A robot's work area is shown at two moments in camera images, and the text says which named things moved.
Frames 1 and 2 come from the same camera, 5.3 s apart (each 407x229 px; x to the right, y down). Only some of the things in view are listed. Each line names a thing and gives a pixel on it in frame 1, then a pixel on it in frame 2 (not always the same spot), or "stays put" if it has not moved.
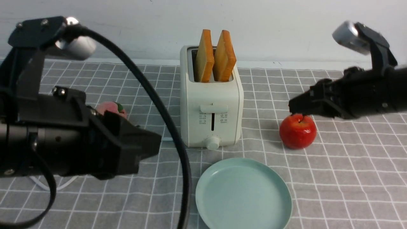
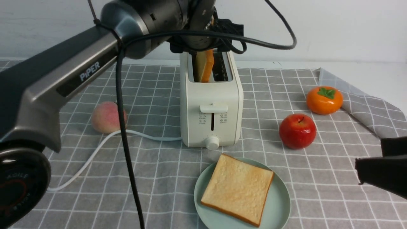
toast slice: (205, 58) stays put
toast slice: (224, 58) → (238, 189)
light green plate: (243, 193) stays put
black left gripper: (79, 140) → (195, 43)
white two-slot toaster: (211, 113) stays put
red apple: (297, 131) stays put
